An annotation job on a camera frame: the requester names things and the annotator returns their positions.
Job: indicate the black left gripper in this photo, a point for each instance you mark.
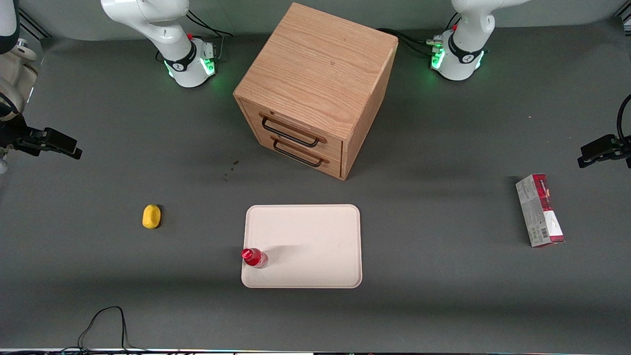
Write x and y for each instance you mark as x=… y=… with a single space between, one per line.
x=622 y=146

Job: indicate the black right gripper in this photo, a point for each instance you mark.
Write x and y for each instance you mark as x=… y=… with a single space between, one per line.
x=14 y=133

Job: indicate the small red coke bottle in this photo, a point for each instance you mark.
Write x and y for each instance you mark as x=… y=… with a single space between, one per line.
x=256 y=259

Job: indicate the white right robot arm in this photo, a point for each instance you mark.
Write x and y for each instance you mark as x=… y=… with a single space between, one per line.
x=148 y=19

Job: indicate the beige rectangular tray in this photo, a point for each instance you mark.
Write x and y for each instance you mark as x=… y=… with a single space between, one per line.
x=315 y=246

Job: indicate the beige moulded plastic object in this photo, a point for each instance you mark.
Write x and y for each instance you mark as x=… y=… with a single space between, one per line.
x=22 y=74

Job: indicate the red tartan carton box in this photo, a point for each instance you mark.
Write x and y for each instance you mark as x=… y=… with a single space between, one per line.
x=540 y=212

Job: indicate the yellow lemon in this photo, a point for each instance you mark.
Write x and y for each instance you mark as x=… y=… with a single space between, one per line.
x=152 y=217

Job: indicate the wooden drawer front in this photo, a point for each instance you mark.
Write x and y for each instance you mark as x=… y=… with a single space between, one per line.
x=336 y=167
x=335 y=149

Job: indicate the wooden two-drawer cabinet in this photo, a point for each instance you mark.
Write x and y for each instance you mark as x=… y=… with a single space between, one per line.
x=315 y=64

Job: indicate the aluminium frame rail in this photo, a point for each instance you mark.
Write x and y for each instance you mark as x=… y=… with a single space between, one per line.
x=34 y=29
x=625 y=18

